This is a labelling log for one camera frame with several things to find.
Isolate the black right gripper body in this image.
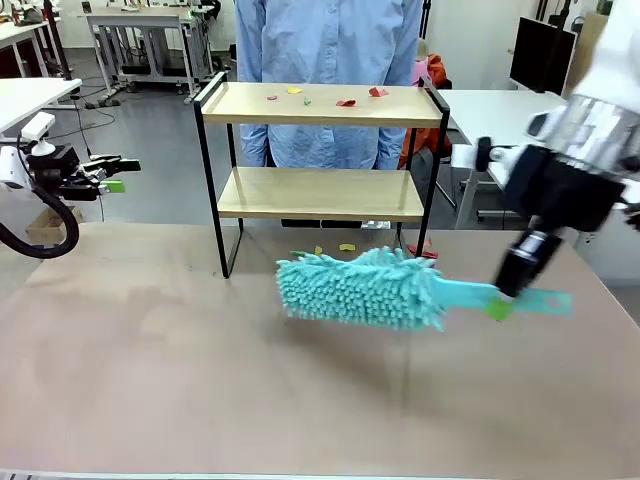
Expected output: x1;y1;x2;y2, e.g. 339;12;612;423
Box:
502;144;629;234

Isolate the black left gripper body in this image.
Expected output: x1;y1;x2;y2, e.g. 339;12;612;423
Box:
27;144;109;201

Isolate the teal microfiber duster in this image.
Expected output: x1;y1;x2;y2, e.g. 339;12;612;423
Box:
274;245;575;334

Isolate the open cardboard box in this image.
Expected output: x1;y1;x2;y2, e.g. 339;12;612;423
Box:
24;204;86;247

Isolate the folded pink paper scrap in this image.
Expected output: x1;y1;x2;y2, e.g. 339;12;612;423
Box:
407;238;440;260

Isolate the black stand pole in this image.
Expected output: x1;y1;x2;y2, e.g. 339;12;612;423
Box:
43;0;74;82

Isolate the black computer monitor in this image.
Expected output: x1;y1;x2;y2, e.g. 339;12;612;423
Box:
509;16;579;96

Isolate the cluttered workshop table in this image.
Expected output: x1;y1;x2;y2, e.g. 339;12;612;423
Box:
0;17;66;79

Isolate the grey workshop table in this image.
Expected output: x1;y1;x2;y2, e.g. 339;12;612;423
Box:
84;10;204;97

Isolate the brown cardboard panel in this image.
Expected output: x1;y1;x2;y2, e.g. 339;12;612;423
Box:
569;12;609;96

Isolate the orange jacket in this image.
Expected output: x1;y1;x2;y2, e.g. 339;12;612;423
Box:
398;52;455;171

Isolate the person in blue shirt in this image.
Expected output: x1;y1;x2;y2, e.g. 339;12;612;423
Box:
233;0;426;171

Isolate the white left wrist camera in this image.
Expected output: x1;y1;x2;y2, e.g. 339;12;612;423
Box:
20;112;56;156

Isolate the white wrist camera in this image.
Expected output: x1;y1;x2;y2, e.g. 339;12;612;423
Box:
449;135;521;174
20;112;56;156

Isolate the black corrugated cable hose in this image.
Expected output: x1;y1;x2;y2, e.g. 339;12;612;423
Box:
0;182;81;260

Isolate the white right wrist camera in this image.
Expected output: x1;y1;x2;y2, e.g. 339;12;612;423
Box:
449;135;521;174

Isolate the black frame wooden shelf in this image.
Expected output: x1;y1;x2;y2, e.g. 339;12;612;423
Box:
192;71;451;280

